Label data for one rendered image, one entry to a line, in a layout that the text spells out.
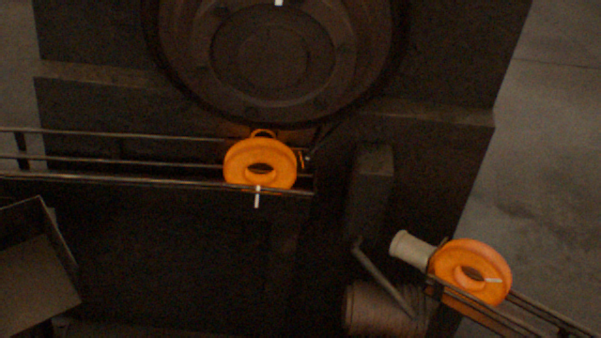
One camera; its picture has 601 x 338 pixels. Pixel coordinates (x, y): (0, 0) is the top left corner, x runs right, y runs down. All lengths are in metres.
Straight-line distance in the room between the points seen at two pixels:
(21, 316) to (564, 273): 1.73
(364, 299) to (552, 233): 1.19
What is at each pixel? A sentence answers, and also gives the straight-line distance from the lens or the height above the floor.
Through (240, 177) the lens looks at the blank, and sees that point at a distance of 1.63.
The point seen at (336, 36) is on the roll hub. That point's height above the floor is 1.17.
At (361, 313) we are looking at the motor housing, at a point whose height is 0.52.
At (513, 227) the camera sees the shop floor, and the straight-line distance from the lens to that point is 2.71.
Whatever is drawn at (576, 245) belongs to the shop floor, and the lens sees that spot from 2.76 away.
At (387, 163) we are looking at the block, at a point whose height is 0.80.
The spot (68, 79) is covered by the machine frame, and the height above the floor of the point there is 0.87.
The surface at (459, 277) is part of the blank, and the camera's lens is 1.60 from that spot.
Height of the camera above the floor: 1.88
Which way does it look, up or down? 45 degrees down
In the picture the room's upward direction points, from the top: 9 degrees clockwise
